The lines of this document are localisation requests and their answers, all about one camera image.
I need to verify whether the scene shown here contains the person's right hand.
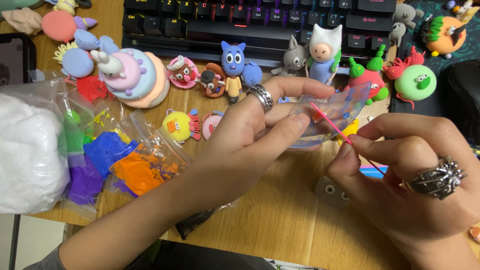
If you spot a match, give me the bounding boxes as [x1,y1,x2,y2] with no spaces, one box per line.
[324,112,480,255]

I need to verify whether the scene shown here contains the person's left hand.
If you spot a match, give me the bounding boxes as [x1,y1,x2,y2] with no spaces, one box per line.
[191,77,336,209]

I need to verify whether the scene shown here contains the thin pink clay strand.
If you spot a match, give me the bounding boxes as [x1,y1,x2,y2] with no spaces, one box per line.
[310,102,387,177]

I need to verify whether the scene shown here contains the clear blue protractor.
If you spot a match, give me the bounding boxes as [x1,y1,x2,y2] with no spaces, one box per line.
[287,80,372,149]

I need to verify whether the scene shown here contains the pink pig clay charm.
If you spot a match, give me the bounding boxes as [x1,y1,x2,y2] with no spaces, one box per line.
[202,110,226,142]

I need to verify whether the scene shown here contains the yellow duck clay charm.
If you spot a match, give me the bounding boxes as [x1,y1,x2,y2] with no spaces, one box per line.
[161,109,202,144]

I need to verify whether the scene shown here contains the brown clay animal figure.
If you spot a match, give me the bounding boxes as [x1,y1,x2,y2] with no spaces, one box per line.
[195,62,227,99]

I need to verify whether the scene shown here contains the blue clay tool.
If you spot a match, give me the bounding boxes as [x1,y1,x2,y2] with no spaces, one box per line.
[359,165,389,179]

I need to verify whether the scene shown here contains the blue round clay ball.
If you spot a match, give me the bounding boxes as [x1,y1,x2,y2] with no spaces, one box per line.
[241,61,263,88]

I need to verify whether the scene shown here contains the blue cat clay figure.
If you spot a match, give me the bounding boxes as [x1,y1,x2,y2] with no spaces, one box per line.
[220,40,247,104]

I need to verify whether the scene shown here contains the brown cow on pink disc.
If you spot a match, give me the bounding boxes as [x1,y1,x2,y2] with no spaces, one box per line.
[167,55,200,90]

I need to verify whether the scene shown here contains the gray clay face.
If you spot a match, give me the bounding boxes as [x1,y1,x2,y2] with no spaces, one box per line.
[314,175,352,208]

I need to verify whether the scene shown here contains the bag of black clay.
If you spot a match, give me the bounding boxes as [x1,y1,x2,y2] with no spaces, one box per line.
[174,200,239,241]

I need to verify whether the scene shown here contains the bag of orange clay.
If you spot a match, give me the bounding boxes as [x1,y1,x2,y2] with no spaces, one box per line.
[105,110,194,199]

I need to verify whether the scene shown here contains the gray cat clay figure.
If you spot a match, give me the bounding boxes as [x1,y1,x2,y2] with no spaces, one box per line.
[271,35,309,78]

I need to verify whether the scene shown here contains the dark patterned mouse pad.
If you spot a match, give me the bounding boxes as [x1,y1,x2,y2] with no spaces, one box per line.
[390,0,480,118]

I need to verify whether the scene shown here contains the yellow clay piece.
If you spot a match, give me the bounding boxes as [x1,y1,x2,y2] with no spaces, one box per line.
[335,119,360,147]

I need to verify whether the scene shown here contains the black backlit keyboard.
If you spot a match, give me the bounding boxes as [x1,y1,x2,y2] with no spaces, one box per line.
[122,0,398,69]

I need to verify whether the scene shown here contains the pastel layered cake clay figure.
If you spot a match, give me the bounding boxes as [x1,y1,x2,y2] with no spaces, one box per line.
[90,48,171,109]

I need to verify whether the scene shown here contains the person's dark clothing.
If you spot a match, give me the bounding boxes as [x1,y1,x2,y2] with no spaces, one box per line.
[22,239,280,270]

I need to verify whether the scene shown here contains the white hooded clay figure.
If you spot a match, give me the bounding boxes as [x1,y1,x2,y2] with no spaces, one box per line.
[306,23,343,86]

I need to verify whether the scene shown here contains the black computer mouse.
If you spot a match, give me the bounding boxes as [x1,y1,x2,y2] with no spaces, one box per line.
[442,59,480,145]

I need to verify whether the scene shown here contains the bag of blue clay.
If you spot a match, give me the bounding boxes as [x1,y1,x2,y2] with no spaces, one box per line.
[83,129,141,181]

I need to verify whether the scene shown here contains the bag of yellow clay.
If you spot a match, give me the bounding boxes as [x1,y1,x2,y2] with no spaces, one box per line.
[90,108,132,145]

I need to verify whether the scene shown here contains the green round clay figure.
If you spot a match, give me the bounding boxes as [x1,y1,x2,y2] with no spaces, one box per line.
[382,46,438,110]

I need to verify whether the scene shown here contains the red clay figure green cacti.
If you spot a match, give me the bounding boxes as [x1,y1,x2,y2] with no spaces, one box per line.
[347,44,390,107]

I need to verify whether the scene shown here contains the red clay blob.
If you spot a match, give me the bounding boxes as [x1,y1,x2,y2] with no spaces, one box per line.
[76,76,114,103]

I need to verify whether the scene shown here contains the bag of purple clay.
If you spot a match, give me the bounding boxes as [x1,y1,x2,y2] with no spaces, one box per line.
[60,155,106,221]

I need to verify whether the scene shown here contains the bag of green clay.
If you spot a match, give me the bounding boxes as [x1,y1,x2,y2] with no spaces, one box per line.
[62,90,97,168]

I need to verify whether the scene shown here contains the orange round clay bird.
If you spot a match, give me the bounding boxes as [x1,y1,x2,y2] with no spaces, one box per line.
[420,16,468,59]

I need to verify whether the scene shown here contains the light blue round clay figure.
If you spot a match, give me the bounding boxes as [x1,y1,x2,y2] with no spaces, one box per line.
[52,42,95,79]

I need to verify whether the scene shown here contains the light blue clay pieces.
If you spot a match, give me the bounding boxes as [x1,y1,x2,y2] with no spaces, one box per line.
[74,29,120,55]

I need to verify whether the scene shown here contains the purple clay piece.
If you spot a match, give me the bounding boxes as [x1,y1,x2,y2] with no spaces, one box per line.
[73,16,98,31]

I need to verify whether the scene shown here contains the gray elephant clay figure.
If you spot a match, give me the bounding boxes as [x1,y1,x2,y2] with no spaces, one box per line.
[389,3,425,48]

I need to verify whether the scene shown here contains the bag of white clay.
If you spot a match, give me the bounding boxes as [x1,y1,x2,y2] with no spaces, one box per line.
[0,79,72,215]

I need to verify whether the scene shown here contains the cream clay figure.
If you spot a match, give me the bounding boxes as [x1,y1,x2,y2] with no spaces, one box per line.
[445,0,480,25]

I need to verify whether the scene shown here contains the salmon pink clay ball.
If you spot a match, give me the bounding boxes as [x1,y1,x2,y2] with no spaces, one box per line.
[41,10,78,43]

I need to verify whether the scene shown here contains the pale yellow clay figure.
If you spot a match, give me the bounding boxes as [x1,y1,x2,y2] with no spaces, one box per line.
[52,0,78,16]

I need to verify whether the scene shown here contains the black phone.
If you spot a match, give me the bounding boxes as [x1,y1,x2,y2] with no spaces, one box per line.
[0,33,37,86]

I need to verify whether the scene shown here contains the beige clay piece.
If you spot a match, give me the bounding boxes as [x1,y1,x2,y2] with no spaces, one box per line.
[1,7,43,36]

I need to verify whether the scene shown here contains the green clay piece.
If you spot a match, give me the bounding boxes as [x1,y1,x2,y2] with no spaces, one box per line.
[0,0,43,11]

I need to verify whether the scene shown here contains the silver spider ring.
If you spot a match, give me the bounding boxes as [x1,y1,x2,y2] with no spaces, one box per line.
[403,155,468,201]

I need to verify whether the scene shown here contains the silver band ring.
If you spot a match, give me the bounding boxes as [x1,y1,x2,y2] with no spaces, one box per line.
[245,84,274,114]

